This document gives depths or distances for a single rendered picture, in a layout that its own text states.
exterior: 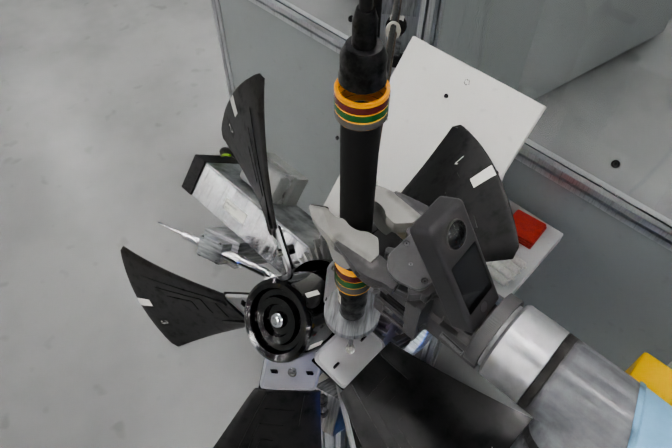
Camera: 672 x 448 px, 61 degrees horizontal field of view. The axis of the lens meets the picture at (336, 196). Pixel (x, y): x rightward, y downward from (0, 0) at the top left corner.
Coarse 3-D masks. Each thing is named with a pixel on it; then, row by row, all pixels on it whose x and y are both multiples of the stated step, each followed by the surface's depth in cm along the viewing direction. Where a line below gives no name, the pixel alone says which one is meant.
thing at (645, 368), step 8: (640, 360) 92; (648, 360) 92; (656, 360) 92; (632, 368) 92; (640, 368) 91; (648, 368) 91; (656, 368) 91; (664, 368) 91; (632, 376) 90; (640, 376) 90; (648, 376) 90; (656, 376) 90; (664, 376) 90; (648, 384) 89; (656, 384) 89; (664, 384) 89; (656, 392) 88; (664, 392) 88; (664, 400) 88
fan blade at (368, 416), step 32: (384, 352) 80; (352, 384) 77; (384, 384) 78; (416, 384) 78; (448, 384) 78; (352, 416) 76; (384, 416) 75; (416, 416) 75; (448, 416) 76; (480, 416) 75; (512, 416) 75
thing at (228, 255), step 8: (160, 224) 112; (176, 232) 109; (184, 232) 108; (192, 240) 106; (224, 256) 102; (232, 256) 101; (240, 256) 101; (240, 264) 100; (248, 264) 99; (256, 264) 99; (256, 272) 98; (264, 272) 97
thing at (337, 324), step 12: (336, 300) 72; (372, 300) 72; (324, 312) 71; (336, 312) 71; (372, 312) 71; (336, 324) 70; (348, 324) 70; (360, 324) 70; (372, 324) 70; (348, 336) 69; (360, 336) 69
